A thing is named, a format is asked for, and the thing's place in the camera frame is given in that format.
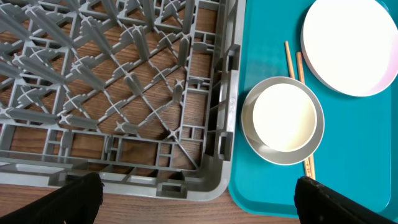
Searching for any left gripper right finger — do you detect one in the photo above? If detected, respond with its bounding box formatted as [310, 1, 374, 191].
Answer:
[294, 176, 394, 224]

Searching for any grey dish rack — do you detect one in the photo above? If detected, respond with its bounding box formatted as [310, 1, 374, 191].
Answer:
[1, 0, 246, 201]

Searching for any grey bowl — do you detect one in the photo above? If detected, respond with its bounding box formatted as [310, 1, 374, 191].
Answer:
[240, 77, 325, 166]

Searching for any white cup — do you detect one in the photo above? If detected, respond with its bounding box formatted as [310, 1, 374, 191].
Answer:
[252, 83, 317, 152]

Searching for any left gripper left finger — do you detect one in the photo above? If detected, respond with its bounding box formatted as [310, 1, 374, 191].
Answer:
[1, 172, 103, 224]

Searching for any large white plate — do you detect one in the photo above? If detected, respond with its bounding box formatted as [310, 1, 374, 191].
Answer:
[301, 0, 397, 97]

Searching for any right wooden chopstick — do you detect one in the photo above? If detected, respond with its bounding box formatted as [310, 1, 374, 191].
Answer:
[296, 52, 316, 180]

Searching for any wooden chopstick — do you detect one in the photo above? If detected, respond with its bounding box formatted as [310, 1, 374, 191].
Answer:
[296, 52, 316, 180]
[284, 40, 312, 177]

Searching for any teal plastic tray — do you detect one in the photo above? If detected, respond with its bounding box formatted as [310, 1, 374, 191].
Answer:
[229, 0, 397, 220]

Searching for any left wooden chopstick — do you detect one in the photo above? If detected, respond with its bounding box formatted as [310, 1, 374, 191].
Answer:
[284, 40, 312, 177]

